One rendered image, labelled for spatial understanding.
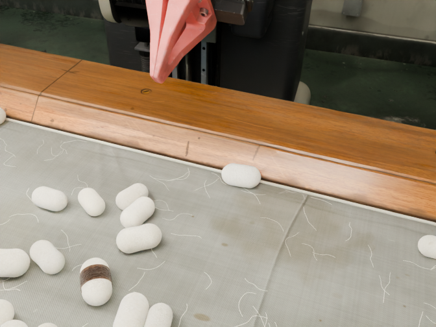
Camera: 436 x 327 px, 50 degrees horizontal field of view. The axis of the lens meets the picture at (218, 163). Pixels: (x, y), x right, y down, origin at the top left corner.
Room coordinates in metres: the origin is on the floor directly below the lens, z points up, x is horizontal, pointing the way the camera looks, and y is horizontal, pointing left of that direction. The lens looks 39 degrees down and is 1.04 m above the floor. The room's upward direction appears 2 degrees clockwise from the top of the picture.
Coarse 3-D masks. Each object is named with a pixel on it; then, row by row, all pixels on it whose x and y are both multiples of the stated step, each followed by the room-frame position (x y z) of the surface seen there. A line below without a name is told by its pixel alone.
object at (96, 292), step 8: (88, 264) 0.21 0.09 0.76; (104, 264) 0.22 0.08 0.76; (96, 280) 0.20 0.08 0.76; (104, 280) 0.20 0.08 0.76; (88, 288) 0.19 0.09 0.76; (96, 288) 0.19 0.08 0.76; (104, 288) 0.20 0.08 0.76; (88, 296) 0.19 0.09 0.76; (96, 296) 0.19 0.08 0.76; (104, 296) 0.19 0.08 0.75; (96, 304) 0.19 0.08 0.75
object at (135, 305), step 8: (128, 296) 0.19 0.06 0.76; (136, 296) 0.19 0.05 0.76; (144, 296) 0.19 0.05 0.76; (120, 304) 0.19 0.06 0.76; (128, 304) 0.18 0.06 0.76; (136, 304) 0.18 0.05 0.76; (144, 304) 0.19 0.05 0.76; (120, 312) 0.18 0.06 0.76; (128, 312) 0.18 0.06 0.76; (136, 312) 0.18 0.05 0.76; (144, 312) 0.18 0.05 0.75; (120, 320) 0.17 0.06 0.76; (128, 320) 0.17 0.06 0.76; (136, 320) 0.17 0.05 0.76; (144, 320) 0.18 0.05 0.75
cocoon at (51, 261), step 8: (40, 240) 0.24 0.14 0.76; (32, 248) 0.23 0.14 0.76; (40, 248) 0.23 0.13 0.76; (48, 248) 0.23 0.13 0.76; (32, 256) 0.23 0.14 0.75; (40, 256) 0.22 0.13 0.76; (48, 256) 0.22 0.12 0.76; (56, 256) 0.22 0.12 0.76; (40, 264) 0.22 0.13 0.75; (48, 264) 0.22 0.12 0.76; (56, 264) 0.22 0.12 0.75; (48, 272) 0.22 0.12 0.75; (56, 272) 0.22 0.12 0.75
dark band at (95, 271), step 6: (96, 264) 0.21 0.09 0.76; (84, 270) 0.21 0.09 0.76; (90, 270) 0.21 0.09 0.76; (96, 270) 0.21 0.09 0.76; (102, 270) 0.21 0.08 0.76; (108, 270) 0.21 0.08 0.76; (84, 276) 0.20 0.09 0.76; (90, 276) 0.20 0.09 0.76; (96, 276) 0.20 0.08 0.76; (102, 276) 0.20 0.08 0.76; (108, 276) 0.21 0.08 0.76; (84, 282) 0.20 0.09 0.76
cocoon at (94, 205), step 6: (84, 192) 0.30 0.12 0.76; (90, 192) 0.30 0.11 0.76; (96, 192) 0.30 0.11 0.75; (78, 198) 0.29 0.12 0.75; (84, 198) 0.29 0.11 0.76; (90, 198) 0.29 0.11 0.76; (96, 198) 0.29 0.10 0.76; (84, 204) 0.28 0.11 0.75; (90, 204) 0.28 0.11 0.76; (96, 204) 0.28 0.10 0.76; (102, 204) 0.28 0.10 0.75; (90, 210) 0.28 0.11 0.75; (96, 210) 0.28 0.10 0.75; (102, 210) 0.28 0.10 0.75
